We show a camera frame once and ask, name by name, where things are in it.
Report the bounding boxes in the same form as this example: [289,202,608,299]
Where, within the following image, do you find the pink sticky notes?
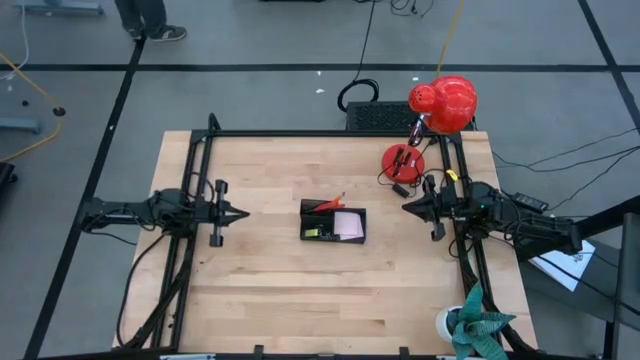
[333,210,366,242]

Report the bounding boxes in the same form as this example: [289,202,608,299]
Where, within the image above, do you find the yellow cable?
[436,0,467,80]
[0,51,66,164]

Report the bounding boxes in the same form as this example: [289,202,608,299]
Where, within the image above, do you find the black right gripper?
[402,174,459,243]

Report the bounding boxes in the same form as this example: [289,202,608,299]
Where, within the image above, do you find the black vented computer case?
[344,100,476,133]

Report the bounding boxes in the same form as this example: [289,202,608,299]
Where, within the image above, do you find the person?
[113,0,189,43]

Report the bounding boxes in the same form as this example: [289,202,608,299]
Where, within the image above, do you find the black diagonal beam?
[514,194,640,262]

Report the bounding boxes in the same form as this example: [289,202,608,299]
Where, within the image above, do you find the black caster base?
[0,161,19,201]

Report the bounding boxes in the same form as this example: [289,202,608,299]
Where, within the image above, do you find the grey table foot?
[12,0,105,16]
[0,117,42,135]

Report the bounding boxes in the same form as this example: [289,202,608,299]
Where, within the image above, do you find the teal plant in white pot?
[433,281,517,360]

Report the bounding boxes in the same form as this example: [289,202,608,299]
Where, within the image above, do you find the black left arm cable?
[188,171,217,201]

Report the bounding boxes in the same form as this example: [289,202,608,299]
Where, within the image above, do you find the thick black cable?
[114,231,174,350]

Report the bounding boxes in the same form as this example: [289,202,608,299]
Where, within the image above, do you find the thin black floor cable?
[491,127,640,171]
[493,144,640,174]

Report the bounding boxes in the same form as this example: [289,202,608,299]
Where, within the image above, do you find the black coiled floor cable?
[336,0,381,114]

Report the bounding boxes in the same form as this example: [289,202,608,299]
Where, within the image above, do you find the red desk lamp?
[381,74,479,185]

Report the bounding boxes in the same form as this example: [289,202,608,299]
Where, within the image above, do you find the black power brick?
[511,191,551,214]

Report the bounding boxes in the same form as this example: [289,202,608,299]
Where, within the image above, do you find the black aluminium table frame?
[112,112,541,360]

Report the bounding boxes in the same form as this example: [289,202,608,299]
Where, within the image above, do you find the red handled scissors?
[312,191,347,215]

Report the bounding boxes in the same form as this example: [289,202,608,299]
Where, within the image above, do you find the white paper sheet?
[529,239,597,293]

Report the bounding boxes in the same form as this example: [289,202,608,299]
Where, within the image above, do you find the black mesh desk organizer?
[298,197,369,246]

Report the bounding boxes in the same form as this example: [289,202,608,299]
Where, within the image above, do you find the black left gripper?
[193,179,251,248]

